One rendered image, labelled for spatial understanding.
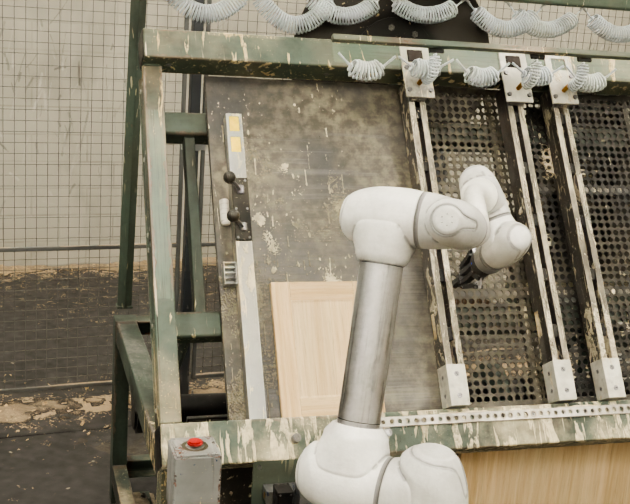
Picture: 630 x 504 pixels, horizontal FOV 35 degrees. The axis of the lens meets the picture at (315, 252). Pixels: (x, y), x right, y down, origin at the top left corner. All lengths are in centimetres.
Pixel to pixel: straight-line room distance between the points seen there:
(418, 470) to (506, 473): 123
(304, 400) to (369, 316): 69
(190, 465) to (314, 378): 55
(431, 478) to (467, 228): 55
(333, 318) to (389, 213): 80
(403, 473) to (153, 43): 156
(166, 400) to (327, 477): 67
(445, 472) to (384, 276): 45
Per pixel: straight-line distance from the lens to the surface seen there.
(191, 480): 258
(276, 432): 284
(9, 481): 453
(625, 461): 366
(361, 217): 228
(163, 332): 284
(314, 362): 295
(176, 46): 315
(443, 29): 394
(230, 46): 319
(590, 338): 333
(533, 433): 313
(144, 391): 331
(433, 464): 222
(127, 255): 389
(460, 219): 220
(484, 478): 341
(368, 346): 228
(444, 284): 311
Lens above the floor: 203
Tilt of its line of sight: 14 degrees down
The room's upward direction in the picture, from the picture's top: 4 degrees clockwise
